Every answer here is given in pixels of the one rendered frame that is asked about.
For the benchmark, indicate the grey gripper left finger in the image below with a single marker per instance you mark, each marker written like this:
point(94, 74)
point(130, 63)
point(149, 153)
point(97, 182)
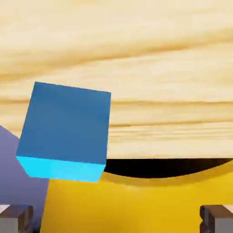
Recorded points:
point(16, 218)

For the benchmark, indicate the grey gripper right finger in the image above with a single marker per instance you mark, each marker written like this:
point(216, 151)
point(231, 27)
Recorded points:
point(216, 219)

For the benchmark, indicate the small blue cube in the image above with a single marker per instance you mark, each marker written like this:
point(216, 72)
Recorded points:
point(63, 127)

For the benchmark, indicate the large yellow box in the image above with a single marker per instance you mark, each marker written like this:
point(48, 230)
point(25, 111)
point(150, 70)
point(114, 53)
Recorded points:
point(138, 205)

